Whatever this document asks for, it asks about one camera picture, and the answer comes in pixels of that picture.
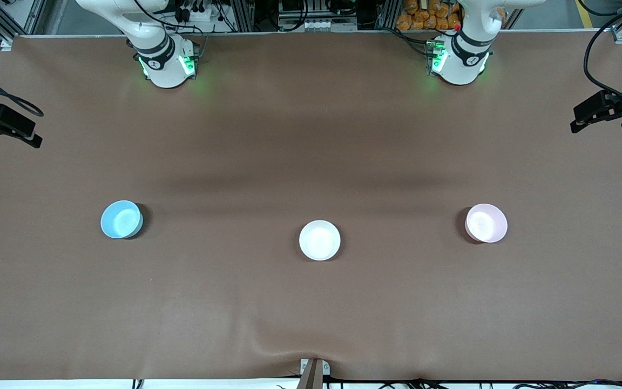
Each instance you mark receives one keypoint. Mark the orange packets heap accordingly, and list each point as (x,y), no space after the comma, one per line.
(424,16)

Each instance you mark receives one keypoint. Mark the white bowl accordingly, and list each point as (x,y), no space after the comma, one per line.
(319,240)

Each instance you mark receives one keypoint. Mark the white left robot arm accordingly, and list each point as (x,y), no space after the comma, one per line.
(459,67)

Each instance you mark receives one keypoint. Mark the brown table cover sheet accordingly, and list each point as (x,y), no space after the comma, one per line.
(311,135)

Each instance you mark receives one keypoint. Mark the brown camera pole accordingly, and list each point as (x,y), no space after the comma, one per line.
(311,378)

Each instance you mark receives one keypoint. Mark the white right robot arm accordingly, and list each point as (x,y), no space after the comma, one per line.
(165,70)

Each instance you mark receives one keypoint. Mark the light blue bowl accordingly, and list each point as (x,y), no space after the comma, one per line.
(121,220)

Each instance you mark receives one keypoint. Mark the metal mounting bracket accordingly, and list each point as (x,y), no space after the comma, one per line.
(326,367)

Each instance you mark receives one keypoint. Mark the white power strip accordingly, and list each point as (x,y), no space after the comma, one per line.
(197,13)

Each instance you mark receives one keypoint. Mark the pink bowl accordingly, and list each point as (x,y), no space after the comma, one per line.
(486,223)

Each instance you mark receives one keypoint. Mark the aluminium frame post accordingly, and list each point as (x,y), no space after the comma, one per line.
(242,13)
(387,13)

